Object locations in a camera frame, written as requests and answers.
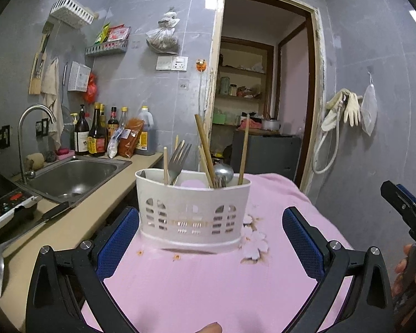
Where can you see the steel faucet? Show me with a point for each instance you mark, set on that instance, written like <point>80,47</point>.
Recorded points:
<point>31,109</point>

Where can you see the dark soy sauce bottle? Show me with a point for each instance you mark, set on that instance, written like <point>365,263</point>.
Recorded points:
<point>96,142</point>

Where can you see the white mesh bag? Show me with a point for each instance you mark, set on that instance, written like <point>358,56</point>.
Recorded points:
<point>369,111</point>

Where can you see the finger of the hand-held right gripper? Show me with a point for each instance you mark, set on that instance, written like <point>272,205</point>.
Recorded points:
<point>414,201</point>
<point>398,201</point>

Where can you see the person's left hand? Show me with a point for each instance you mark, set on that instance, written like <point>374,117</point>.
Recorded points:
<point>208,329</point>

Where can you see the green canister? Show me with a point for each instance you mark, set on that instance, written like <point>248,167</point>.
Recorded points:
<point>225,85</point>

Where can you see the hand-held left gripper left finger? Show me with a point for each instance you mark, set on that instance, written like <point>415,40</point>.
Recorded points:
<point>119,239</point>

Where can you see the dark white-label wine bottle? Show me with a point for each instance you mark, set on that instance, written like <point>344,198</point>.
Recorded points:
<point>81,138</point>

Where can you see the brown loofah ball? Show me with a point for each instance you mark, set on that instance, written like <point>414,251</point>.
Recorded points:
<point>34,161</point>

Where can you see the orange spice packet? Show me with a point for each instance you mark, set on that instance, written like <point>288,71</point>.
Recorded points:
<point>130,142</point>

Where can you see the black wall socket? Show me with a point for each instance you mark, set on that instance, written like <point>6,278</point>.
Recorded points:
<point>4,136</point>
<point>42,127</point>

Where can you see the hanging metal skimmer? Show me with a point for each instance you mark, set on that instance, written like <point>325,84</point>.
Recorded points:
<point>65,76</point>

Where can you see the red cloth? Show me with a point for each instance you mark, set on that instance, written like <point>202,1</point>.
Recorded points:
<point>249,124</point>

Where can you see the hanging plastic bag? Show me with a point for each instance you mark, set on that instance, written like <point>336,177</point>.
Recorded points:
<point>163,41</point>

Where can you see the red seasoning packet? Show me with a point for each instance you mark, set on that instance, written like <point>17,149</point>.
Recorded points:
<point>119,34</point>

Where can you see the white plastic utensil holder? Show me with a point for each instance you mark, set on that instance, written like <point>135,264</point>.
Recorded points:
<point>190,197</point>

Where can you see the black induction cooker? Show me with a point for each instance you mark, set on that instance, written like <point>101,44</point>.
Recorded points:
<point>3,201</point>

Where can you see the dark yellow-cap sauce bottle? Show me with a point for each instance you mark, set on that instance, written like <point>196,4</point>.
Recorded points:
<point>103,118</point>

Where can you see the grey wall shelf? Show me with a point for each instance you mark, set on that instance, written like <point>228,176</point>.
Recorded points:
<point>105,48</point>

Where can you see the worn wooden door frame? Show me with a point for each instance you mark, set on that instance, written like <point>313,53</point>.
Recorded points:
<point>215,59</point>

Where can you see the white wall switch panel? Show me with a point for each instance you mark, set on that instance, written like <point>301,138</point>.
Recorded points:
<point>171,63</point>

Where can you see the white slotted wall box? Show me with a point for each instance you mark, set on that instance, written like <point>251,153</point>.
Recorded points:
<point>79,76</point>

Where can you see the dark red-label sauce bottle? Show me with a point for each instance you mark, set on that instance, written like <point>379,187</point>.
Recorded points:
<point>112,125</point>

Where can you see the dark oil jug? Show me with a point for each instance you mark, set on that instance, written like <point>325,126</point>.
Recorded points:
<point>147,138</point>

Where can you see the metal fork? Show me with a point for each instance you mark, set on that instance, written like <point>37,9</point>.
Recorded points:
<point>178,170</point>

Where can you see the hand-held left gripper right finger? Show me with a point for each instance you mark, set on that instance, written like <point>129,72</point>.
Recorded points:
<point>301,239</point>

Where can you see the steel sink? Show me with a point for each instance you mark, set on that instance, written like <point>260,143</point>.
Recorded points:
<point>76,177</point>

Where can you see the red plastic bag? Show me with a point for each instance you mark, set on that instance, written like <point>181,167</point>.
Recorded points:
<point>92,90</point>

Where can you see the cream rubber glove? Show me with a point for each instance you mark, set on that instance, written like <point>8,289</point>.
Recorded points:
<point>352,109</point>
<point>331,119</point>

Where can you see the white blue packet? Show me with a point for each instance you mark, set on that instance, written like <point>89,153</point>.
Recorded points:
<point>113,147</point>

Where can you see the steel wool pad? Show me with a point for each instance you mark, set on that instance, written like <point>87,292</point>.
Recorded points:
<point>50,156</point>

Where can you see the dark grey cabinet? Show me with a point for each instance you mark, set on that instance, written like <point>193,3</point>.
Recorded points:
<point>263,152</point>

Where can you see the white wall basket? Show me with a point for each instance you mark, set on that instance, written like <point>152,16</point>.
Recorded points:
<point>72,12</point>

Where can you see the green seasoning packet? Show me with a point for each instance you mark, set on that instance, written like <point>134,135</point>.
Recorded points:
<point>103,34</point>

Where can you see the wooden cutting board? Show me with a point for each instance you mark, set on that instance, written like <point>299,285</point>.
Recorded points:
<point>34,86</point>

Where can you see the pink tablecloth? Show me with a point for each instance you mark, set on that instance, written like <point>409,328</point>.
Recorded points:
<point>201,291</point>

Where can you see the beige hanging towel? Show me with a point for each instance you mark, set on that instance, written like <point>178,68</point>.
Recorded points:
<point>50,79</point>

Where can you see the orange wall hook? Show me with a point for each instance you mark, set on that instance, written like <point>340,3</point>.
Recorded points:
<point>201,65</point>

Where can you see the pink soap dish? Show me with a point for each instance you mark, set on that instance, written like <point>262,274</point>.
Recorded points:
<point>65,154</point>

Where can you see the person's right hand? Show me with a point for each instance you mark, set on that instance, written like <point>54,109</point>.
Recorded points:
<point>398,281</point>

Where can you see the green box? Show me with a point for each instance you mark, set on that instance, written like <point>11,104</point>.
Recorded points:
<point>221,119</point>

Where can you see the slim yellow-cap bottle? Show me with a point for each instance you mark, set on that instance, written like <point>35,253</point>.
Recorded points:
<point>123,119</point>

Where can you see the wooden shelf unit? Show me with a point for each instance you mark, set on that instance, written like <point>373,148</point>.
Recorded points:
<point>242,73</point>

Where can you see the small steel pot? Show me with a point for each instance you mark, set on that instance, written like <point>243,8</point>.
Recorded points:
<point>271,125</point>

